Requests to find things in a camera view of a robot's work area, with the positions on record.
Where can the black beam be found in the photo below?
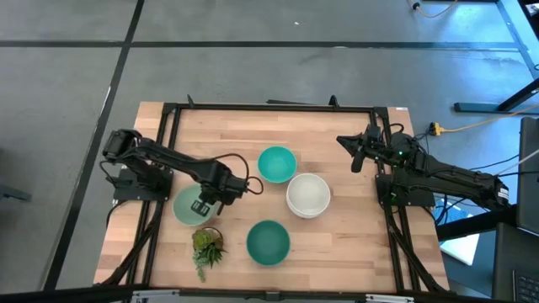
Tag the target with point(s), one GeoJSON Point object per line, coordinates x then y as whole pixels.
{"type": "Point", "coordinates": [476, 225]}

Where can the dark teal bowl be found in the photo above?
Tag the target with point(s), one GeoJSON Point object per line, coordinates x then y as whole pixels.
{"type": "Point", "coordinates": [268, 242]}

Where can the white paper sheet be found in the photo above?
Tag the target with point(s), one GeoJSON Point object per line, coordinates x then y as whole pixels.
{"type": "Point", "coordinates": [461, 249]}

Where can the yellow power strip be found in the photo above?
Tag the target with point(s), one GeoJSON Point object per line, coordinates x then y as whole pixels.
{"type": "Point", "coordinates": [436, 129]}

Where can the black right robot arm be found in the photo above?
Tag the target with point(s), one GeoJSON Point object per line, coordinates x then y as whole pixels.
{"type": "Point", "coordinates": [455, 177]}

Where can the black table frame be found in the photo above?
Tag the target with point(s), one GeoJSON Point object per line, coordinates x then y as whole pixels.
{"type": "Point", "coordinates": [273, 107]}

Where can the turquoise bowl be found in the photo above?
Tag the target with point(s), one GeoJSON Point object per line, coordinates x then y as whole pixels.
{"type": "Point", "coordinates": [277, 165]}

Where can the pale green bowl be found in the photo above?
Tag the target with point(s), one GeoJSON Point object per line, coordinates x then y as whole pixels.
{"type": "Point", "coordinates": [183, 208]}

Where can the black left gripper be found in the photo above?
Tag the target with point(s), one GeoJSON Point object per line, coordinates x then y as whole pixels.
{"type": "Point", "coordinates": [221, 183]}

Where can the black case with keyboard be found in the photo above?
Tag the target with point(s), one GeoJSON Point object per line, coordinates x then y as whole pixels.
{"type": "Point", "coordinates": [511, 261]}

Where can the green succulent plant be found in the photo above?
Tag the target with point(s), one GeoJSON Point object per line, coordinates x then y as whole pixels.
{"type": "Point", "coordinates": [206, 248]}

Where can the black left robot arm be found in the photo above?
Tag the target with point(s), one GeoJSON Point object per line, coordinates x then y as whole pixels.
{"type": "Point", "coordinates": [168, 157]}

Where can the white bowl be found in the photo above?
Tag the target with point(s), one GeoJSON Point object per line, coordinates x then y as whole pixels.
{"type": "Point", "coordinates": [308, 193]}
{"type": "Point", "coordinates": [305, 216]}

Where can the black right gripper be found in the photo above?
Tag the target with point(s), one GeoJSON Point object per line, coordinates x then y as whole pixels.
{"type": "Point", "coordinates": [376, 145]}

